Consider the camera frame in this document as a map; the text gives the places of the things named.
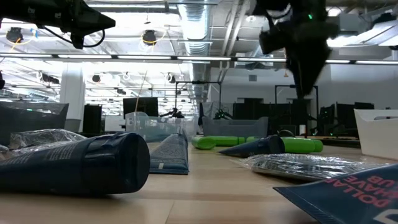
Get black puff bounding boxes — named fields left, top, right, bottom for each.
left=229, top=153, right=389, bottom=182
left=0, top=128, right=88, bottom=161

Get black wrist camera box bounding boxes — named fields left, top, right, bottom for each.
left=70, top=30, right=85, bottom=50

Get long ceiling light strip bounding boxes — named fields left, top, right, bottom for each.
left=0, top=53, right=398, bottom=65

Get black cabinet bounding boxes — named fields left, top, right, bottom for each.
left=82, top=104, right=103, bottom=134

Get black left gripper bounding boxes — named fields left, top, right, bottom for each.
left=29, top=0, right=116, bottom=34

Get dark blue tube red print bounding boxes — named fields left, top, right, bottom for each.
left=272, top=163, right=398, bottom=224

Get white plastic bin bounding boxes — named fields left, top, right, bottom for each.
left=353, top=108, right=398, bottom=161

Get dark grey plastic bin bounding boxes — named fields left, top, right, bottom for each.
left=0, top=101, right=70, bottom=146

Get smoky grey translucent bin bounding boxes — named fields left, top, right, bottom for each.
left=201, top=116, right=269, bottom=138

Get white pillar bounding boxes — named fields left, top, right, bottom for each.
left=59, top=68, right=86, bottom=133

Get round silver ventilation duct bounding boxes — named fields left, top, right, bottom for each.
left=177, top=0, right=213, bottom=105

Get black background monitor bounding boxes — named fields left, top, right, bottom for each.
left=123, top=97, right=159, bottom=121

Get clear plastic bin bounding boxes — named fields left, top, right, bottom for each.
left=125, top=111, right=200, bottom=143

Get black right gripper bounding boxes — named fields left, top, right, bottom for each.
left=259, top=18, right=340, bottom=97

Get dark background monitors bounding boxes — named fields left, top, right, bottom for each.
left=320, top=101, right=376, bottom=134

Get black ceiling fixture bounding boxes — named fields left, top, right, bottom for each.
left=6, top=27, right=24, bottom=44
left=142, top=29, right=158, bottom=46

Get black background frame rig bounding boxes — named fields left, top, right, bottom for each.
left=174, top=80, right=222, bottom=121
left=274, top=83, right=319, bottom=136

